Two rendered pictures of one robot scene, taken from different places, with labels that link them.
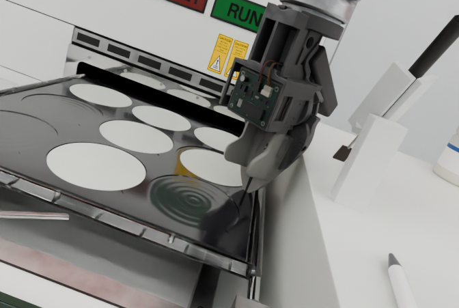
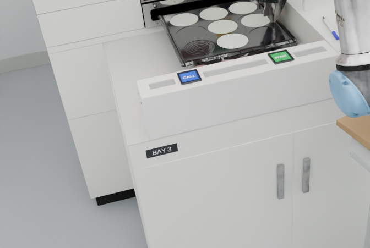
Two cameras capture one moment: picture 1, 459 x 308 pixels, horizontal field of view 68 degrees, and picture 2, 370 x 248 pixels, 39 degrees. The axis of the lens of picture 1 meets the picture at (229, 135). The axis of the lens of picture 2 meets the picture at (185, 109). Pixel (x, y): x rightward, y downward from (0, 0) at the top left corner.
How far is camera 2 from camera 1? 1.39 m
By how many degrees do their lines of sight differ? 20
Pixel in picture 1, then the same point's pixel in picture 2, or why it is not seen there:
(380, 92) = not seen: outside the picture
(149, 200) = (256, 40)
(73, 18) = not seen: outside the picture
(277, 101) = not seen: outside the picture
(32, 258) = not seen: hidden behind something
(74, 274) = not seen: hidden behind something
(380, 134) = not seen: outside the picture
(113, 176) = (240, 40)
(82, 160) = (228, 42)
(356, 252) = (316, 20)
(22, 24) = (112, 9)
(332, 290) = (315, 29)
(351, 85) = not seen: outside the picture
